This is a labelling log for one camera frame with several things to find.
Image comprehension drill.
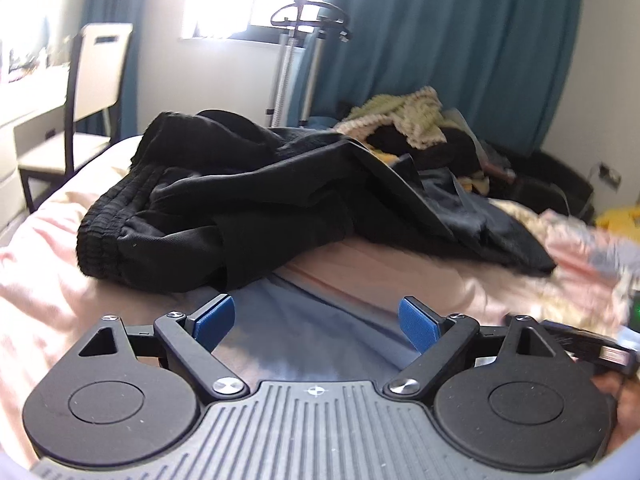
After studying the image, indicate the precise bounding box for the wide teal curtain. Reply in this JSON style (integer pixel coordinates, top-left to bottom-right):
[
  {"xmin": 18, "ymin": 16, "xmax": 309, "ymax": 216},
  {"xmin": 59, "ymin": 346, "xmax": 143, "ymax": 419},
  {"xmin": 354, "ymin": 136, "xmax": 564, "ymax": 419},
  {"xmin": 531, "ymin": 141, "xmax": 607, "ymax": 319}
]
[{"xmin": 300, "ymin": 0, "xmax": 585, "ymax": 153}]

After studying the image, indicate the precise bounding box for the blue-grey cloth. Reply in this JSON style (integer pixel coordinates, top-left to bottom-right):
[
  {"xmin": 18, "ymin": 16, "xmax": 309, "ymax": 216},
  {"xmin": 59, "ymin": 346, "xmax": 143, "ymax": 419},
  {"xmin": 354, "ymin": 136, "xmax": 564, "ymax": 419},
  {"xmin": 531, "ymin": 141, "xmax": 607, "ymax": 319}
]
[{"xmin": 212, "ymin": 272, "xmax": 416, "ymax": 386}]

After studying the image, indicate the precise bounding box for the black ribbed-hem garment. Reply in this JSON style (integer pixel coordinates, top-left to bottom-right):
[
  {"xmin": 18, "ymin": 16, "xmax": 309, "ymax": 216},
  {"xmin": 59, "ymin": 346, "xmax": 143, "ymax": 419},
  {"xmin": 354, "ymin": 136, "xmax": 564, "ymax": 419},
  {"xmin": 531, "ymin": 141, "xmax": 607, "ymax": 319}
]
[{"xmin": 76, "ymin": 109, "xmax": 426, "ymax": 293}]

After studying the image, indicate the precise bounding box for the yellow cloth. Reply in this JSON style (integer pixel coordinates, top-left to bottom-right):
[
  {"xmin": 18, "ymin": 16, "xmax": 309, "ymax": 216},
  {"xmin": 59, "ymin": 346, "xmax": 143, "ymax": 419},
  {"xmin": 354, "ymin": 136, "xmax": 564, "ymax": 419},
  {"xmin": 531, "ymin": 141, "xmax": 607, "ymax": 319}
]
[{"xmin": 595, "ymin": 204, "xmax": 640, "ymax": 233}]

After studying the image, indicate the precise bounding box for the white desk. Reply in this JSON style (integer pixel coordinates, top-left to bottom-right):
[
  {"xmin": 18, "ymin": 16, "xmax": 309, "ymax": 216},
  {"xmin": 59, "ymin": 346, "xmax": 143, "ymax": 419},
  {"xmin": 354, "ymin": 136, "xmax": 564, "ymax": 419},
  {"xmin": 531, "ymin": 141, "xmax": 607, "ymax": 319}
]
[{"xmin": 0, "ymin": 62, "xmax": 71, "ymax": 233}]

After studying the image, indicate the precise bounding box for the yellow garment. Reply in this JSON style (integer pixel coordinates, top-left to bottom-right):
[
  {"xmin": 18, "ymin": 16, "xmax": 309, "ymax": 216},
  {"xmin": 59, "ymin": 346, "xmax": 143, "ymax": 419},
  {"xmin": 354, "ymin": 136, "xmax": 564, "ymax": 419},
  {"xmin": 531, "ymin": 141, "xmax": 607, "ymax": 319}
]
[{"xmin": 367, "ymin": 149, "xmax": 411, "ymax": 163}]

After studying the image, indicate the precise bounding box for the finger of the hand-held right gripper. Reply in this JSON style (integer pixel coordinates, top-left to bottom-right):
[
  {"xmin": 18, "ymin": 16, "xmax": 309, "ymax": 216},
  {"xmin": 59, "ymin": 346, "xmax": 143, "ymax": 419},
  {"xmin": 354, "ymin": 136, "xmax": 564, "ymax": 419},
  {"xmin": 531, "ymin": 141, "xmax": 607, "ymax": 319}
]
[{"xmin": 541, "ymin": 319, "xmax": 632, "ymax": 377}]

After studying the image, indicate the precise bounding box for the narrow teal curtain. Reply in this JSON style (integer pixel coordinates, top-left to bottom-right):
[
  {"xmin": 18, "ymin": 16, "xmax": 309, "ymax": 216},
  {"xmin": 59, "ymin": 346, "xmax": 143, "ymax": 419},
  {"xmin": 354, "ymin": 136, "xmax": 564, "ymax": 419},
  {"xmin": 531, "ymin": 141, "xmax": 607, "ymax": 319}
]
[{"xmin": 79, "ymin": 0, "xmax": 153, "ymax": 138}]

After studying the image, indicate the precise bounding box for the wall socket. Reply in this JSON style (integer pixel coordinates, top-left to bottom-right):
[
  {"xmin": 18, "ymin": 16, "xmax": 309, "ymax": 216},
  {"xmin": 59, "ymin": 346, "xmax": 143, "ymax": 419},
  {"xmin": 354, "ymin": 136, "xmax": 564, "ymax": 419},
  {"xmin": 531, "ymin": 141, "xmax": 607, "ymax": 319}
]
[{"xmin": 597, "ymin": 161, "xmax": 623, "ymax": 186}]

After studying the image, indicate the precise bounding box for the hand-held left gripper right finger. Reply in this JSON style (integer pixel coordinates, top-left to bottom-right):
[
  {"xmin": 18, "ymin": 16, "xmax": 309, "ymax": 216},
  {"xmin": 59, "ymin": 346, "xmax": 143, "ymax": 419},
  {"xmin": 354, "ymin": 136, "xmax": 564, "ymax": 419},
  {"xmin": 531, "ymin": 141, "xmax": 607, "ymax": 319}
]
[{"xmin": 384, "ymin": 297, "xmax": 561, "ymax": 403}]

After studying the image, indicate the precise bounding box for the pink bed sheet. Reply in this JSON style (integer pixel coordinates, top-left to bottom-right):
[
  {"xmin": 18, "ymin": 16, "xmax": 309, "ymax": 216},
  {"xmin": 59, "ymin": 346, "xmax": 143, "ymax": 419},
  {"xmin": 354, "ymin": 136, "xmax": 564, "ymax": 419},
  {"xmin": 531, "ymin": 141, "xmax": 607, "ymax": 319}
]
[{"xmin": 0, "ymin": 135, "xmax": 621, "ymax": 463}]

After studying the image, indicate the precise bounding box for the black suitcase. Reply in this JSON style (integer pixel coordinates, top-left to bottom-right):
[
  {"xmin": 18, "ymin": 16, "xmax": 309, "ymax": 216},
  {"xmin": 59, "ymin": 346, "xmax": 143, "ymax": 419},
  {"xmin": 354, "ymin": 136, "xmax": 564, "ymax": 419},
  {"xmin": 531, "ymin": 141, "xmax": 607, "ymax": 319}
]
[{"xmin": 487, "ymin": 142, "xmax": 596, "ymax": 221}]

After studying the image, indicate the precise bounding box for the garment steamer stand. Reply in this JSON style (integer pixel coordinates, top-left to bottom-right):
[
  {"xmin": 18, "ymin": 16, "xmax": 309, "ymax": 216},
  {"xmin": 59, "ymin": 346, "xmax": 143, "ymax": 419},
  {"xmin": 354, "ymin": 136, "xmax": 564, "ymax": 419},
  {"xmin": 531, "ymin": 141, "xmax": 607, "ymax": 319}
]
[{"xmin": 265, "ymin": 0, "xmax": 355, "ymax": 128}]

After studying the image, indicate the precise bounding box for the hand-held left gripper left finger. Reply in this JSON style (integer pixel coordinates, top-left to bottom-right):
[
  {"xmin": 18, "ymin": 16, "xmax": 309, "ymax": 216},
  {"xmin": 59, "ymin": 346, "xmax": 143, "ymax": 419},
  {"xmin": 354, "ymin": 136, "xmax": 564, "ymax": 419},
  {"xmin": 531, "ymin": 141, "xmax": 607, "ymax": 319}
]
[{"xmin": 80, "ymin": 294, "xmax": 246, "ymax": 403}]

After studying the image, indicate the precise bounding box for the white chair with dark frame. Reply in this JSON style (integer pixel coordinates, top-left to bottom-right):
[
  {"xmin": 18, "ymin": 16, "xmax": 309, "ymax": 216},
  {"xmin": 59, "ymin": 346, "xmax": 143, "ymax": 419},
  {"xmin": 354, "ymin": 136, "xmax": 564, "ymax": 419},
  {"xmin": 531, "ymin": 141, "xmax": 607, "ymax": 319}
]
[{"xmin": 19, "ymin": 22, "xmax": 134, "ymax": 213}]

